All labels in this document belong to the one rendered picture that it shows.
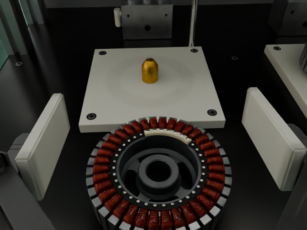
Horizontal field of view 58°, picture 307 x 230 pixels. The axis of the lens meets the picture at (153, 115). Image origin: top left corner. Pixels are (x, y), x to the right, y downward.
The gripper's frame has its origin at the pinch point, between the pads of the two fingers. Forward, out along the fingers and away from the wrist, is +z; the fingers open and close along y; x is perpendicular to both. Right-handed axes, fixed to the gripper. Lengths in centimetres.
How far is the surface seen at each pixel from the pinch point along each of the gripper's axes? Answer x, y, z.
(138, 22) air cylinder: 0.3, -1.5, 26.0
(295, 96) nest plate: -5.2, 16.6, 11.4
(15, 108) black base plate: -5.6, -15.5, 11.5
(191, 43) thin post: -1.7, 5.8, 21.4
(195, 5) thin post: 3.4, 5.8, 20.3
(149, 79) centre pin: -3.3, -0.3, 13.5
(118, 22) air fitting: 0.0, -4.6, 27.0
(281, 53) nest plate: -2.8, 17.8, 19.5
